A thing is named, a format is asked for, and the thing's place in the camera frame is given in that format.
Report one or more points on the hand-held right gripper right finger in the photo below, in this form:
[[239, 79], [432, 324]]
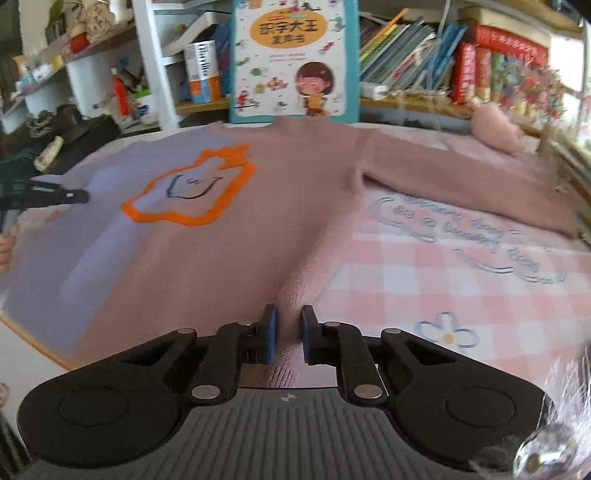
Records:
[[306, 333]]

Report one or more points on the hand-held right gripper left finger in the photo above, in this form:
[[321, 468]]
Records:
[[271, 333]]

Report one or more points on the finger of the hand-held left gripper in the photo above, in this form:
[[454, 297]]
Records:
[[69, 195]]

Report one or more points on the pink and lilac sweater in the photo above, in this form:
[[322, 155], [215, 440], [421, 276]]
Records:
[[258, 221]]

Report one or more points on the person's left hand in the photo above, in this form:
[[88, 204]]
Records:
[[4, 251]]

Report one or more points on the red and white toy figure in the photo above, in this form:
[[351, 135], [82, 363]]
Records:
[[121, 94]]

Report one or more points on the pink checked blanket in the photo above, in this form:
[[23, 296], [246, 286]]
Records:
[[438, 277]]

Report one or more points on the white shelf unit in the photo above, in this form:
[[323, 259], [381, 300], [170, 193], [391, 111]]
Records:
[[157, 64]]

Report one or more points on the white and orange carton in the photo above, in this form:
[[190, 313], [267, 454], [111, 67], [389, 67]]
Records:
[[202, 71]]

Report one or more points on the white charger block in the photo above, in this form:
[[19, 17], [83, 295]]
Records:
[[374, 90]]

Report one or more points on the large children's picture book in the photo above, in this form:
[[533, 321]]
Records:
[[295, 57]]

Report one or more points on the clear crumpled plastic wrap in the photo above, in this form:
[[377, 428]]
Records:
[[561, 424]]

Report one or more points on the pink plush toy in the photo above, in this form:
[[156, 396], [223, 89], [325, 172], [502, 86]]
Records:
[[496, 129]]

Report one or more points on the row of leaning books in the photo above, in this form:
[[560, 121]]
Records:
[[406, 53]]

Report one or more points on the row of red books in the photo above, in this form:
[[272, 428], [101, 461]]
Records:
[[501, 69]]

